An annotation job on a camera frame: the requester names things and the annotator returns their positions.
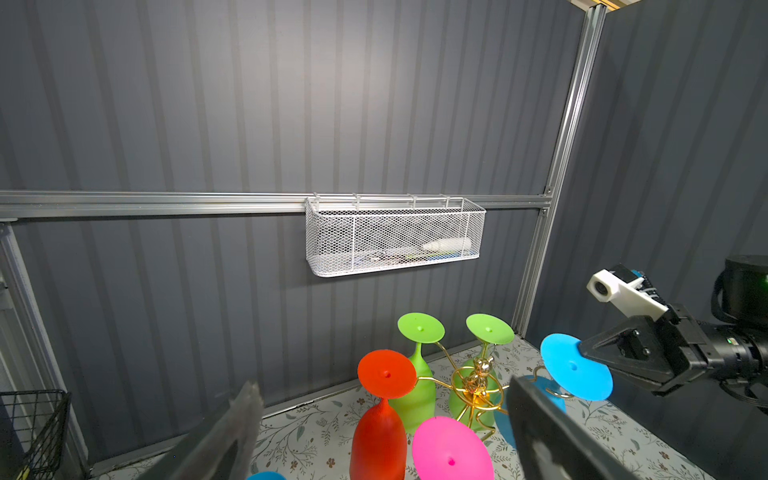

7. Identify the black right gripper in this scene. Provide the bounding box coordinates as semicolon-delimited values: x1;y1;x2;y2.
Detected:
578;305;767;396

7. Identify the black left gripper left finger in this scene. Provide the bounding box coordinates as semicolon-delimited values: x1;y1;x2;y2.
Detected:
140;381;264;479

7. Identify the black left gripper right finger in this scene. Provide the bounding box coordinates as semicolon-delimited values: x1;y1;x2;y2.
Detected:
505;377;636;480

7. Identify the blue wine glass front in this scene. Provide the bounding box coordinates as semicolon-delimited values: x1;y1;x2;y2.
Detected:
247;471;286;480

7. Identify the blue wine glass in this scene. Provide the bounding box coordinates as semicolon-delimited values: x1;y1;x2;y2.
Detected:
496;333;622;441
247;471;286;480

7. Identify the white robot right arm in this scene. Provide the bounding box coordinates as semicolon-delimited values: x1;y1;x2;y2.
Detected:
578;255;767;412

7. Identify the green wine glass right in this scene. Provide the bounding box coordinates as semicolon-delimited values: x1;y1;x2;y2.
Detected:
449;313;515;439

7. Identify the green wine glass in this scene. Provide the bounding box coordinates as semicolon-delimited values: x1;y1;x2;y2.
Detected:
449;313;515;439
390;312;445;434

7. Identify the gold wine glass rack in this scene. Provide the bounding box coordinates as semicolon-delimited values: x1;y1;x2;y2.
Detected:
416;341;571;442

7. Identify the pink wine glass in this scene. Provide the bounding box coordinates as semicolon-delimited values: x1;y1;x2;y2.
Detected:
412;417;494;480

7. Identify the green wine glass back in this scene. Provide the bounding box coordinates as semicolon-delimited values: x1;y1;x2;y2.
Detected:
390;312;445;434

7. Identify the red wine glass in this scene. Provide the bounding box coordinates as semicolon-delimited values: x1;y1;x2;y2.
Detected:
349;349;417;480

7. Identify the white marker in basket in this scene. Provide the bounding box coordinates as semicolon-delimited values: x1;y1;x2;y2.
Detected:
421;237;472;253

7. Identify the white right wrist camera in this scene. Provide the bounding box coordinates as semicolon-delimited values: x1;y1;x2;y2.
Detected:
587;264;669;320

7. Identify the black wire basket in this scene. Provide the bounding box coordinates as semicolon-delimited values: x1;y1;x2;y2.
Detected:
1;389;71;479

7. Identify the white wire mesh basket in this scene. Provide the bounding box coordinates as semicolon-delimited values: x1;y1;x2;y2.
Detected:
304;194;486;278

